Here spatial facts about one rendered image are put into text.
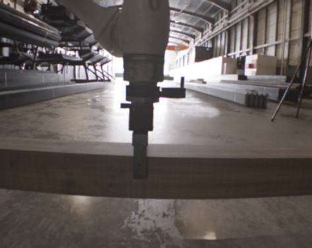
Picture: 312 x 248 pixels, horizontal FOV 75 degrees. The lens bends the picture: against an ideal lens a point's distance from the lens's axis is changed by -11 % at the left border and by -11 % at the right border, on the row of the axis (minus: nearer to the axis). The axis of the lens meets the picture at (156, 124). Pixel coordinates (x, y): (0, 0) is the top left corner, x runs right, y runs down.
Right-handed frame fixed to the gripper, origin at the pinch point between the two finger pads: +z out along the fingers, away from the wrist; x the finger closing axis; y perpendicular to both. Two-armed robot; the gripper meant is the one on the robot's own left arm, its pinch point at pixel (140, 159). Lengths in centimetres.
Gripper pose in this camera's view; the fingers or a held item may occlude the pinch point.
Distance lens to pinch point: 52.0
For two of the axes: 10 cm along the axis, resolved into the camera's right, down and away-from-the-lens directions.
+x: 0.3, 2.0, -9.8
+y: -10.0, -0.4, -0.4
